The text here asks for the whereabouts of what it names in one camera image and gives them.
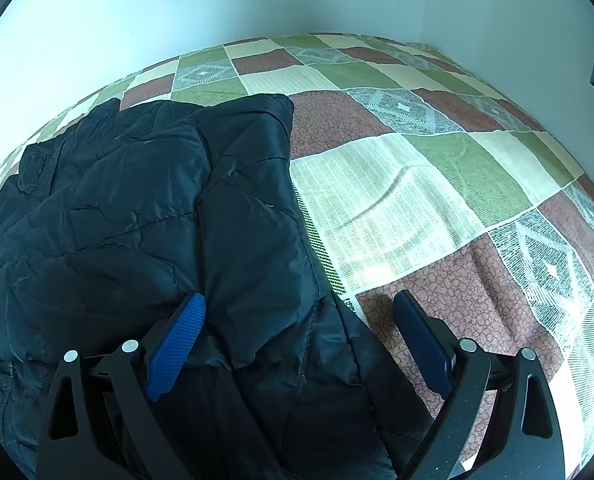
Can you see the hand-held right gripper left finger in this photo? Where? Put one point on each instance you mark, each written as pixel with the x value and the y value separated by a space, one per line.
pixel 179 345

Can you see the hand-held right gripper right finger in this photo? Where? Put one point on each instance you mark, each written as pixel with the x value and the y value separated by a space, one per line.
pixel 422 340

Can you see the black quilted jacket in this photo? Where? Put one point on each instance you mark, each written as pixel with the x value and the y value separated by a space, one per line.
pixel 127 220

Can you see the checkered patchwork bed sheet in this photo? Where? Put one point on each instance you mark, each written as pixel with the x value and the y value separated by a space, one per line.
pixel 427 185

